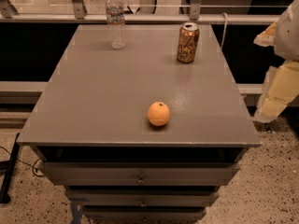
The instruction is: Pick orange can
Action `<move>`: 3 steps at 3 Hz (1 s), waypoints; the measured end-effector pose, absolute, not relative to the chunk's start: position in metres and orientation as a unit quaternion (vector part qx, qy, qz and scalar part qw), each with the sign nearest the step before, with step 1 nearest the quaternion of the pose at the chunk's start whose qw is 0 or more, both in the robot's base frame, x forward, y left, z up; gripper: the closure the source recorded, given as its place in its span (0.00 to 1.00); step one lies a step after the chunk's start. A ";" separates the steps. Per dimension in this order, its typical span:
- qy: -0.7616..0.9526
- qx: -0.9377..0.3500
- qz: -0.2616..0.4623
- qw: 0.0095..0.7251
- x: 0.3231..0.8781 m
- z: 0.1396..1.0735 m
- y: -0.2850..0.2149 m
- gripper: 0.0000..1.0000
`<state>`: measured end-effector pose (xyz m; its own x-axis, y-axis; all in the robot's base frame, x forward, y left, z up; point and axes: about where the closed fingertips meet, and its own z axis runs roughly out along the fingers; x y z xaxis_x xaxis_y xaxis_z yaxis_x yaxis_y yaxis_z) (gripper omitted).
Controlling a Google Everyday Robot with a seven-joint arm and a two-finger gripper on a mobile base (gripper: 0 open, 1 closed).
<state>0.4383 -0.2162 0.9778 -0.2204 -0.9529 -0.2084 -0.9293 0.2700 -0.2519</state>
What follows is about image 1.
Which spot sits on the middle grey drawer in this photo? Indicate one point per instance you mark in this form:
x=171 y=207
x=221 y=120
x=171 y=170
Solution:
x=142 y=197

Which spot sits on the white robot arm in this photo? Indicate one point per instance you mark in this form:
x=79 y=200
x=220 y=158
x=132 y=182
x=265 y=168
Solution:
x=281 y=83

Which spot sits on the clear plastic water bottle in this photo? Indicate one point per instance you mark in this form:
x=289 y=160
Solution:
x=116 y=23

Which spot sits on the black floor stand bar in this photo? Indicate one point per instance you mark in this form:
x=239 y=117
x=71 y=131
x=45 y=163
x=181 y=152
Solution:
x=7 y=168

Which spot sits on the bottom grey drawer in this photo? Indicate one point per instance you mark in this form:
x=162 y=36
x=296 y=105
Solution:
x=144 y=214

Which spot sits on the top grey drawer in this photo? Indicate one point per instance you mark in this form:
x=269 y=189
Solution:
x=138 y=174

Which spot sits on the orange soda can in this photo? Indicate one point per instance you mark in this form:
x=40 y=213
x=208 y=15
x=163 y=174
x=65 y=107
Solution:
x=187 y=42

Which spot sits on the orange fruit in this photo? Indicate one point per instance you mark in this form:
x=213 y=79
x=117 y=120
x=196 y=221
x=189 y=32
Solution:
x=158 y=114

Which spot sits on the grey drawer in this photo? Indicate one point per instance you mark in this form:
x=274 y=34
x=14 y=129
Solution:
x=138 y=174
x=142 y=197
x=144 y=214

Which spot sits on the metal railing frame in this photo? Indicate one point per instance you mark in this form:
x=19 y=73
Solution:
x=94 y=11

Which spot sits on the grey drawer cabinet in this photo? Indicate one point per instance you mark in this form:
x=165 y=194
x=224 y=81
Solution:
x=94 y=109

